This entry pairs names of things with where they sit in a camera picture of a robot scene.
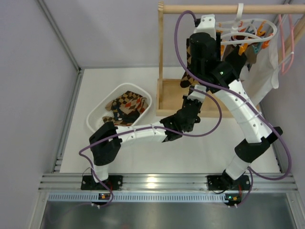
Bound black sock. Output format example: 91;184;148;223
224;46;247;74

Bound white clip sock hanger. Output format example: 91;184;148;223
215;3;278;57

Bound tan brown sock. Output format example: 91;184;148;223
222;45;235;61

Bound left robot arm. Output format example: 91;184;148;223
89;92;205;183

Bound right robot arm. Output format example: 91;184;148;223
189;32;278;189

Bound argyle socks in basket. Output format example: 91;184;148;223
102;91;148;126

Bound pink clothes hanger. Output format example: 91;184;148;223
278;14;295;75

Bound wooden clothes rack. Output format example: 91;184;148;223
156;1;305;116

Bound brown argyle sock left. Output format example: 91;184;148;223
180;38;198;88

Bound white cloth garment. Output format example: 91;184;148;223
240;34;279;106

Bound white plastic laundry basket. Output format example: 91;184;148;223
86;83;152;133

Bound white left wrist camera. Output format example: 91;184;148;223
187;84;206;103

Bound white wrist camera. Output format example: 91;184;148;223
187;84;206;103
194;14;216;40

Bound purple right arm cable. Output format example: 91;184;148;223
174;10;293;207

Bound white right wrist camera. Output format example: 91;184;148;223
194;14;216;40

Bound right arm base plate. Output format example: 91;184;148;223
207;175;251;191

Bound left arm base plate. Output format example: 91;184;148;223
81;175;123;191

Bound aluminium mounting rail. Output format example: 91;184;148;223
38;174;298;205

